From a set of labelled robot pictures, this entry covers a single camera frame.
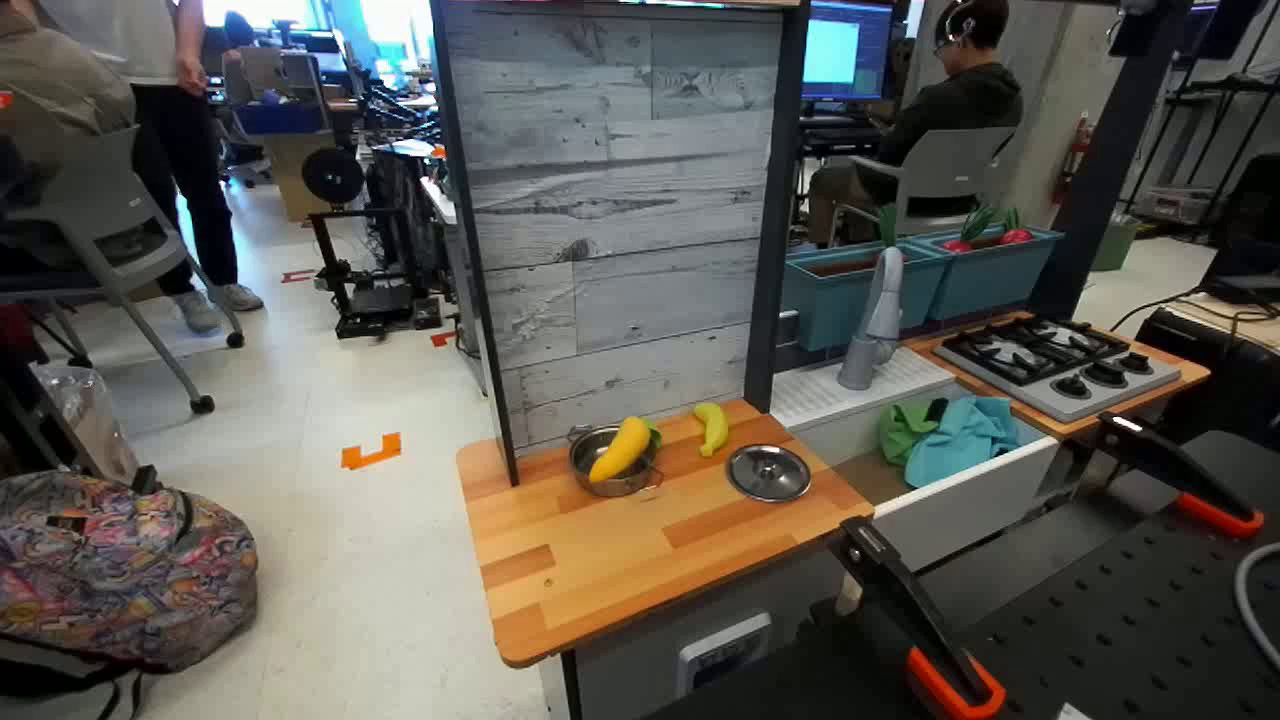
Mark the grey toy faucet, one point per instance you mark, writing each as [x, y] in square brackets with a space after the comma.
[881, 326]

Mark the black perforated mounting board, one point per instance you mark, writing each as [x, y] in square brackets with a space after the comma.
[1103, 610]

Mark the lit computer monitor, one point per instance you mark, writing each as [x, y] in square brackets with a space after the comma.
[846, 54]

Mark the grey chair of seated person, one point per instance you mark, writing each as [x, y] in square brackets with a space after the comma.
[942, 181]

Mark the black wheeled equipment stand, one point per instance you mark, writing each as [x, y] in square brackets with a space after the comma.
[377, 195]

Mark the right teal storage bin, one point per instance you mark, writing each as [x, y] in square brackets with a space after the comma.
[990, 277]

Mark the orange floor tape marker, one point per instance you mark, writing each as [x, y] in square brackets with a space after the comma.
[361, 457]

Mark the grey marble backsplash panel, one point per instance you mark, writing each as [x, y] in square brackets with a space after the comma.
[616, 175]

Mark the left teal storage bin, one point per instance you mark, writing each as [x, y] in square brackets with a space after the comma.
[825, 291]

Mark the round steel pot lid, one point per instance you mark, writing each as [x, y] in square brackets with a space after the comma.
[770, 474]

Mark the yellow plush banana toy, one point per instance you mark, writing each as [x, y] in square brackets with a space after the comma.
[620, 451]

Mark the black orange clamp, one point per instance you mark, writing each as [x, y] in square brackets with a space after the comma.
[938, 666]
[1196, 494]

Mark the grey cabinet drawer front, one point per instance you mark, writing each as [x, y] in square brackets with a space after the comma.
[671, 653]

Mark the wooden butcher-block counter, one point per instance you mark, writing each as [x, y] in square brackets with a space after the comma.
[566, 567]

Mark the colourful patterned backpack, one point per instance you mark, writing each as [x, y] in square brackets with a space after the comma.
[148, 578]

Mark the seated person with headphones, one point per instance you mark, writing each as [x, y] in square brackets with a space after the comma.
[973, 95]

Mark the white toy sink basin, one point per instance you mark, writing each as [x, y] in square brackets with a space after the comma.
[921, 523]

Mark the toy gas stove top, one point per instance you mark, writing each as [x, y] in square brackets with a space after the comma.
[1058, 365]

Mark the near black orange clamp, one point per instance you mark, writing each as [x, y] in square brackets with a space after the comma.
[938, 666]

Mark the small steel pot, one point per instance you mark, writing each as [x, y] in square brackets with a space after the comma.
[590, 442]

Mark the grey rolling office chair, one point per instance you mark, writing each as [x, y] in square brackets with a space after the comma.
[84, 199]

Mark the teal storage bin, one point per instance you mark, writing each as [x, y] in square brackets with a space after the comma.
[825, 291]
[990, 277]

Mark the standing person dark trousers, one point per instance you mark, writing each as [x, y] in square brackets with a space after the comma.
[161, 59]

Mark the yellow-green plastic banana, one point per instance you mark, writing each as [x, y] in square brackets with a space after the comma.
[715, 427]

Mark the far black orange clamp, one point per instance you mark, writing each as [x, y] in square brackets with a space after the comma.
[1196, 494]

